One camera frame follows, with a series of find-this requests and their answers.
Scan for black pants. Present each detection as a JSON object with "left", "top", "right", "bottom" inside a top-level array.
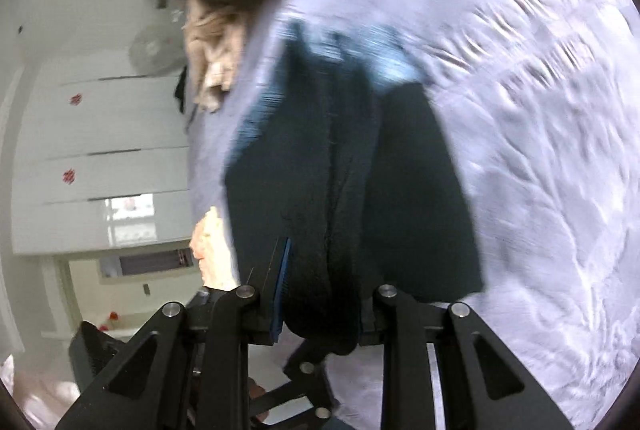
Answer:
[{"left": 223, "top": 30, "right": 486, "bottom": 356}]

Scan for person's left hand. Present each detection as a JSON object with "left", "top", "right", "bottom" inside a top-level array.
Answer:
[{"left": 248, "top": 380, "right": 268, "bottom": 423}]

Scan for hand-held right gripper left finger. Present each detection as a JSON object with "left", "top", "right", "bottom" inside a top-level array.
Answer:
[{"left": 55, "top": 237, "right": 291, "bottom": 430}]

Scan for pale pink cloth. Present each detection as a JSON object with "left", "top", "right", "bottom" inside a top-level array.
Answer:
[{"left": 0, "top": 355, "right": 78, "bottom": 430}]

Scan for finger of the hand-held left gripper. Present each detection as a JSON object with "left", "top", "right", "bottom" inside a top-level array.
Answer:
[{"left": 250, "top": 337, "right": 333, "bottom": 430}]

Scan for white wardrobe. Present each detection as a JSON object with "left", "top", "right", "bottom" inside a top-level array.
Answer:
[{"left": 10, "top": 24, "right": 201, "bottom": 255}]

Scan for peach orange cloth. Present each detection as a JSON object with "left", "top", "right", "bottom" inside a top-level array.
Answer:
[{"left": 190, "top": 206, "right": 241, "bottom": 288}]

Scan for bed with lavender bedspread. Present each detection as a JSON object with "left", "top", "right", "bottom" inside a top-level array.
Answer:
[{"left": 187, "top": 0, "right": 633, "bottom": 430}]

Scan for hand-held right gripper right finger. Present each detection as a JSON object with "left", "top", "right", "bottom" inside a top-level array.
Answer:
[{"left": 357, "top": 282, "right": 576, "bottom": 430}]

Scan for white standing fan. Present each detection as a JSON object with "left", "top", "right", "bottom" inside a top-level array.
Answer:
[{"left": 128, "top": 22, "right": 183, "bottom": 75}]

